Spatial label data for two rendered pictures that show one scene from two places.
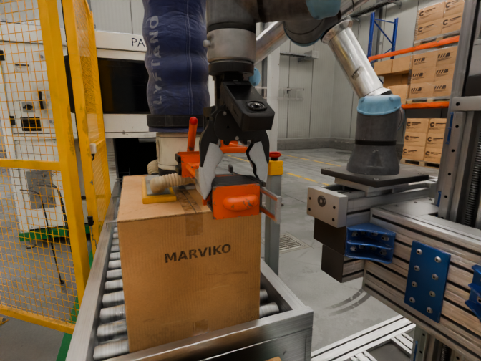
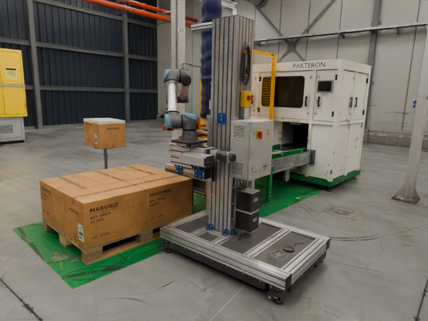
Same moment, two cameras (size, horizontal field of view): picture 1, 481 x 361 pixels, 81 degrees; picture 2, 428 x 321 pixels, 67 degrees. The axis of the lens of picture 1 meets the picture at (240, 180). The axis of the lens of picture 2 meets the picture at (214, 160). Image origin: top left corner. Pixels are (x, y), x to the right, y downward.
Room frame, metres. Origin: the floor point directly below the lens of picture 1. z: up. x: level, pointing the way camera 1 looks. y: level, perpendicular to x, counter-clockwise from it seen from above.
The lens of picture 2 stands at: (-0.59, -3.20, 1.43)
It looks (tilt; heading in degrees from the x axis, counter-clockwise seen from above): 12 degrees down; 64
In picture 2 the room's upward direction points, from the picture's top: 1 degrees clockwise
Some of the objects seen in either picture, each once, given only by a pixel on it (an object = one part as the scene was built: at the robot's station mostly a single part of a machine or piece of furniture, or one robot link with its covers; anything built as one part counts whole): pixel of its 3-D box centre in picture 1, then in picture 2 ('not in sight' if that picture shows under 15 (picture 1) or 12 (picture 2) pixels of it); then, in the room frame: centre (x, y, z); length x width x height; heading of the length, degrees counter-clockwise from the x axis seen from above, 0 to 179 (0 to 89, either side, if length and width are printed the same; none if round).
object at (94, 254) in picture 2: not in sight; (119, 221); (-0.06, 0.15, 0.07); 1.20 x 1.00 x 0.14; 21
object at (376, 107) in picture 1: (377, 117); not in sight; (0.88, -0.42, 1.20); 0.13 x 0.12 x 0.14; 146
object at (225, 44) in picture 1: (229, 51); not in sight; (0.47, 0.02, 1.30); 0.08 x 0.08 x 0.05
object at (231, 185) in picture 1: (229, 195); not in sight; (0.45, 0.02, 1.08); 0.08 x 0.07 x 0.05; 19
